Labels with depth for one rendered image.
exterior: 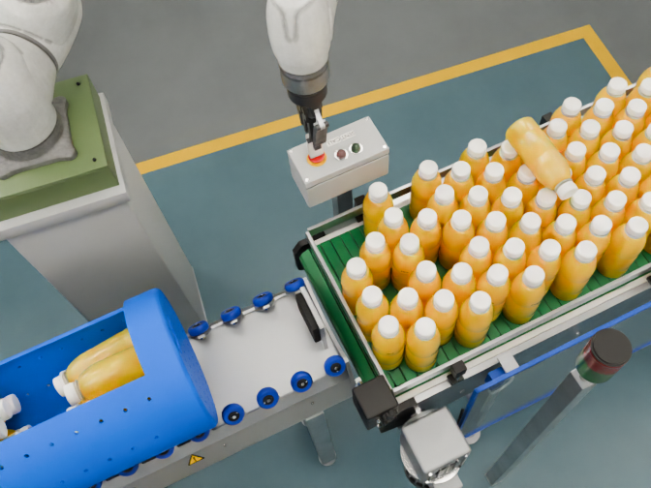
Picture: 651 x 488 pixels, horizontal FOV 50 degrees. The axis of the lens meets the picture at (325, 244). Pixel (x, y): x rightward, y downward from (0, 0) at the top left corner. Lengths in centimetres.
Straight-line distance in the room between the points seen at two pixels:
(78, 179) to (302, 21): 72
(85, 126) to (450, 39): 195
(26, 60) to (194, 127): 154
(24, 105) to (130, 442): 72
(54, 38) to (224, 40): 177
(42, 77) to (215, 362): 70
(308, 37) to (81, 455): 78
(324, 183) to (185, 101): 171
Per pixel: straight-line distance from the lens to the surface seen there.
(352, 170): 151
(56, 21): 162
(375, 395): 138
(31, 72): 157
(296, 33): 115
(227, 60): 324
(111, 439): 126
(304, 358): 148
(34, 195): 168
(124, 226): 181
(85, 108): 174
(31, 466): 129
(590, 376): 124
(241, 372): 149
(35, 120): 160
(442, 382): 150
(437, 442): 150
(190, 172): 290
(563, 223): 147
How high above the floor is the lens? 233
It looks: 62 degrees down
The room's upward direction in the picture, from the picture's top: 8 degrees counter-clockwise
